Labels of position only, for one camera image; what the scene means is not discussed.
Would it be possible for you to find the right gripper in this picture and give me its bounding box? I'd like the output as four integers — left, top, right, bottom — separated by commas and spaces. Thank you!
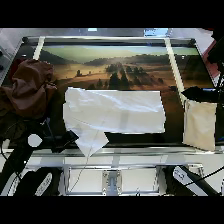
182, 86, 220, 103

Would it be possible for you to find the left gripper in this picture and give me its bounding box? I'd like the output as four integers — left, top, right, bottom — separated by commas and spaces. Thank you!
51, 130, 80, 154

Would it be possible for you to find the white shirt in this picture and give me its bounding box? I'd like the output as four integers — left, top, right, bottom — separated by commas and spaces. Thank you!
62, 86, 167, 158

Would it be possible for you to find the beige garment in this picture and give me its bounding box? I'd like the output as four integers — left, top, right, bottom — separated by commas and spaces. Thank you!
182, 97, 218, 152

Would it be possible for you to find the dark green garment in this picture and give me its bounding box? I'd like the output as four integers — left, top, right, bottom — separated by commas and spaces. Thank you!
0, 111, 51, 148

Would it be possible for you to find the brown garment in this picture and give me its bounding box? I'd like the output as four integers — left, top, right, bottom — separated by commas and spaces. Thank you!
0, 58, 58, 120

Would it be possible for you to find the black cable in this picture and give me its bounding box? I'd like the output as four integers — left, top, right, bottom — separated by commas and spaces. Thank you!
190, 166, 224, 187

